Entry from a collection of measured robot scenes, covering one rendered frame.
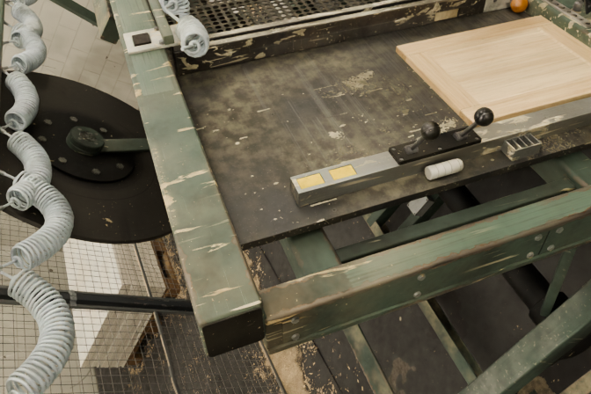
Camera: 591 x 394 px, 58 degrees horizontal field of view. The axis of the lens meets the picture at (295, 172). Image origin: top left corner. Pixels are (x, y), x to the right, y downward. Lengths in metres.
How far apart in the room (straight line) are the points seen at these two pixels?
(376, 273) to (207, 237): 0.29
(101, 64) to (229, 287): 5.95
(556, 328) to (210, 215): 1.09
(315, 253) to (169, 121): 0.41
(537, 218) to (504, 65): 0.58
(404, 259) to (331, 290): 0.14
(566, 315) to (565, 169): 0.49
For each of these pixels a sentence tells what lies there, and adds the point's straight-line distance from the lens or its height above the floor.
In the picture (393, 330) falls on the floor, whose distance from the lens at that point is 3.07.
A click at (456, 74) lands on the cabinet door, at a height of 1.22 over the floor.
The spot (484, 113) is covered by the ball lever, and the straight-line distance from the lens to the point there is 1.10.
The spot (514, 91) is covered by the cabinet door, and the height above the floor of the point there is 1.15.
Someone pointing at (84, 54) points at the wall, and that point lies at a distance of 6.63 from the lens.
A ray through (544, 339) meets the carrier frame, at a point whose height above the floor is 0.79.
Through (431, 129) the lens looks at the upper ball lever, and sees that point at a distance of 1.04.
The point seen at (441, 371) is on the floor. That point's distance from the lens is 2.88.
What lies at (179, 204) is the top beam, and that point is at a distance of 0.97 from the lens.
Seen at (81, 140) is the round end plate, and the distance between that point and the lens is 1.76.
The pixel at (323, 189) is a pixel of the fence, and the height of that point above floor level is 1.63.
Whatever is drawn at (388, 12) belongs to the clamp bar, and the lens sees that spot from 1.62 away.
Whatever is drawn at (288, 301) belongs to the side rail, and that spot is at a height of 1.77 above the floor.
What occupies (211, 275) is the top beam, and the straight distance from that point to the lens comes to 0.86.
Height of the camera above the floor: 2.32
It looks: 37 degrees down
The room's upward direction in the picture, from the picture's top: 75 degrees counter-clockwise
